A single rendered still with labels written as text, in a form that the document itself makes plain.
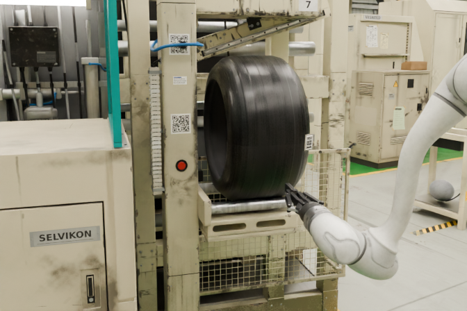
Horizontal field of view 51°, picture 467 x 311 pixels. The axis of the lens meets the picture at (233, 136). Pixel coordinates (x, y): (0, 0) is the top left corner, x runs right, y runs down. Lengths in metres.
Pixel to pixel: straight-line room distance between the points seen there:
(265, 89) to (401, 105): 5.00
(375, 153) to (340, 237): 5.18
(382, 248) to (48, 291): 0.88
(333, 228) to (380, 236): 0.16
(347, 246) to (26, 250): 0.79
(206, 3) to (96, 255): 1.24
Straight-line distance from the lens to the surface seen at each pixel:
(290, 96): 1.74
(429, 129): 1.35
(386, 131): 6.50
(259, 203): 1.88
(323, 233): 1.38
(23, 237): 1.18
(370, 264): 1.47
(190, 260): 1.97
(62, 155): 1.13
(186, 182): 1.86
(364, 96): 6.56
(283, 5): 2.19
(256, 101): 1.69
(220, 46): 2.23
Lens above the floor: 1.48
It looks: 10 degrees down
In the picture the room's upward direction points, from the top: straight up
